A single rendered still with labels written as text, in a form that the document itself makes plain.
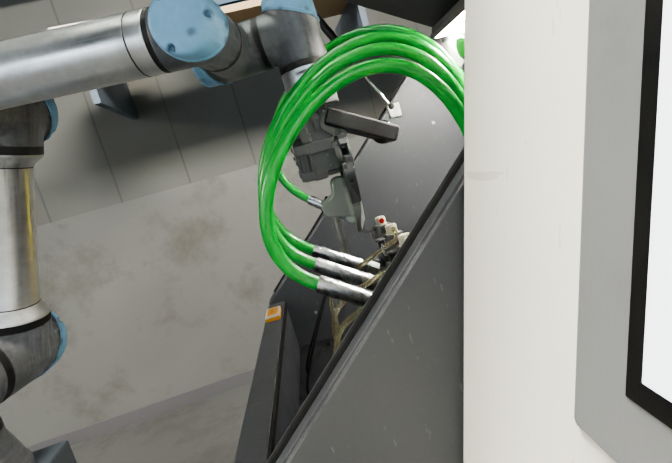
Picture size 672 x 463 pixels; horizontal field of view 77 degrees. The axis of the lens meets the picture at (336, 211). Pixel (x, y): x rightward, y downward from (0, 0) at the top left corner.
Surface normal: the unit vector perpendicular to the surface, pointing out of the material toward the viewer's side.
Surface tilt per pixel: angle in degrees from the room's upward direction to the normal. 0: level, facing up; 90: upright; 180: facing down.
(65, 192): 90
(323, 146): 90
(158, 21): 90
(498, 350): 76
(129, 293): 90
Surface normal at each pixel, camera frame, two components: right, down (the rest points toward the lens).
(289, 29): -0.07, 0.16
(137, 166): 0.16, 0.09
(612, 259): -1.00, 0.04
